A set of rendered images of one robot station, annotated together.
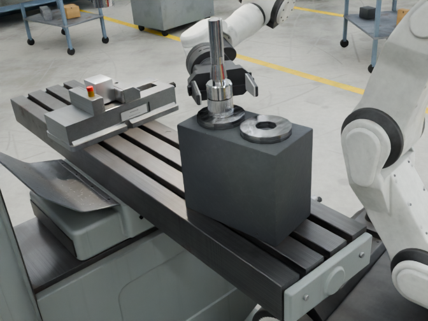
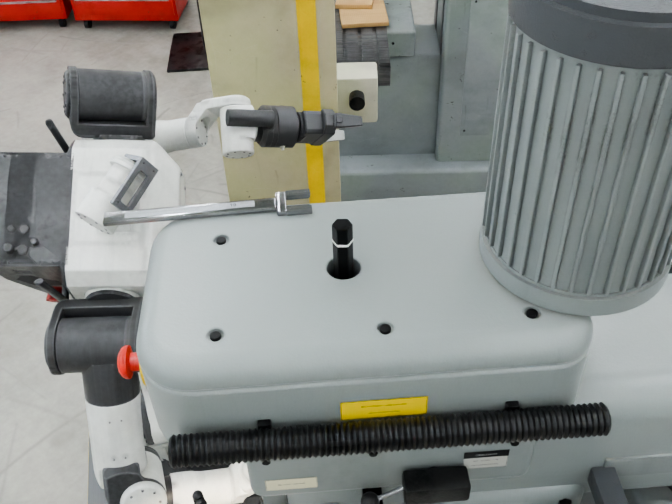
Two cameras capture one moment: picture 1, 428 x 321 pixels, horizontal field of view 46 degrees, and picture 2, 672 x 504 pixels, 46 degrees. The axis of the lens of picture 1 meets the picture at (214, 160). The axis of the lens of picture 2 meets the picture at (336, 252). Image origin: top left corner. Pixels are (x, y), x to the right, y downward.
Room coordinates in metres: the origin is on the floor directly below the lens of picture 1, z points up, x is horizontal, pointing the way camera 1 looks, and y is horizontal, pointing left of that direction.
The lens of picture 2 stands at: (1.70, 0.58, 2.48)
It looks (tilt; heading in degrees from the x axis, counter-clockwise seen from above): 42 degrees down; 216
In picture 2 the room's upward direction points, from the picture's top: 2 degrees counter-clockwise
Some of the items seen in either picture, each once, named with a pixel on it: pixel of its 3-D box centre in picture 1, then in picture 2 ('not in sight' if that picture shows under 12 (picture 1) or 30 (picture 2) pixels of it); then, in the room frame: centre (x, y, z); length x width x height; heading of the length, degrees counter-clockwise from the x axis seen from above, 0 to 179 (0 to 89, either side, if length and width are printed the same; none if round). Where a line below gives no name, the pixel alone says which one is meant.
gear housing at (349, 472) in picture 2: not in sight; (381, 386); (1.17, 0.26, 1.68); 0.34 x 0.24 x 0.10; 128
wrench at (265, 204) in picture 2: not in sight; (208, 209); (1.20, 0.04, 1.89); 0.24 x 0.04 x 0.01; 130
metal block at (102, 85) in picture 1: (99, 89); not in sight; (1.28, 0.29, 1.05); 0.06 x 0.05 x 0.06; 40
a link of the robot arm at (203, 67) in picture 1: (214, 76); not in sight; (0.97, -0.01, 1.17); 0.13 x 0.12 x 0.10; 100
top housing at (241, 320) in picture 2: not in sight; (358, 316); (1.18, 0.24, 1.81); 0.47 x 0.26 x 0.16; 128
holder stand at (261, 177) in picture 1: (244, 167); not in sight; (0.82, -0.06, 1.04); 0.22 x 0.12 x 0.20; 48
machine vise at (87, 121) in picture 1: (112, 104); not in sight; (1.30, 0.27, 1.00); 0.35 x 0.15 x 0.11; 130
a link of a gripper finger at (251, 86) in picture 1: (253, 85); not in sight; (0.90, -0.09, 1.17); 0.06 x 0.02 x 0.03; 10
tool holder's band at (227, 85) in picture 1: (219, 85); not in sight; (0.85, -0.02, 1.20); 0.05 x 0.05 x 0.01
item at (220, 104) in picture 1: (220, 100); not in sight; (0.85, -0.02, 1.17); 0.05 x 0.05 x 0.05
